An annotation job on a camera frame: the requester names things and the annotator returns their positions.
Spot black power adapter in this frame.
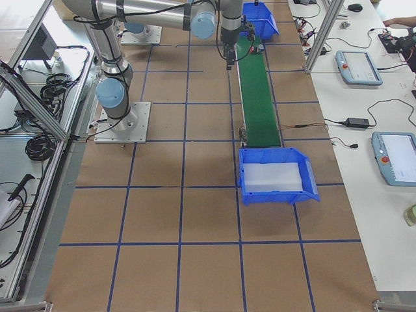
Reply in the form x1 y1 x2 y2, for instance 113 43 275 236
339 118 371 129

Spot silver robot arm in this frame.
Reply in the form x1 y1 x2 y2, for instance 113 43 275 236
215 0 254 47
64 1 242 138

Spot teach pendant far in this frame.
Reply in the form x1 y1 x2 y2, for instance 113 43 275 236
335 51 383 86

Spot green conveyor belt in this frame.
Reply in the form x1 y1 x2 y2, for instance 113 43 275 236
237 36 281 148

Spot teach pendant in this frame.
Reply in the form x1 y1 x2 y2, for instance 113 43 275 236
335 51 383 86
371 132 415 187

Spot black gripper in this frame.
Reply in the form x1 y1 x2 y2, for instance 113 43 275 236
224 44 237 70
242 19 255 41

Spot left blue plastic bin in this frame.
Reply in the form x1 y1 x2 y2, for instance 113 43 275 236
242 2 280 40

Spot aluminium frame post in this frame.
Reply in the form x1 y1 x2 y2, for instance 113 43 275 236
304 0 343 73

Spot teach pendant near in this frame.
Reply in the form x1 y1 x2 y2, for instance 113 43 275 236
371 132 415 187

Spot blue plastic bin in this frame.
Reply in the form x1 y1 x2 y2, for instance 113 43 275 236
239 148 320 205
242 2 280 40

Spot right blue plastic bin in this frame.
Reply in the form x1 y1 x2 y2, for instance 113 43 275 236
239 148 320 205

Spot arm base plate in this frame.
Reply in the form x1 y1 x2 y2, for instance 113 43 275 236
93 101 151 144
121 25 162 46

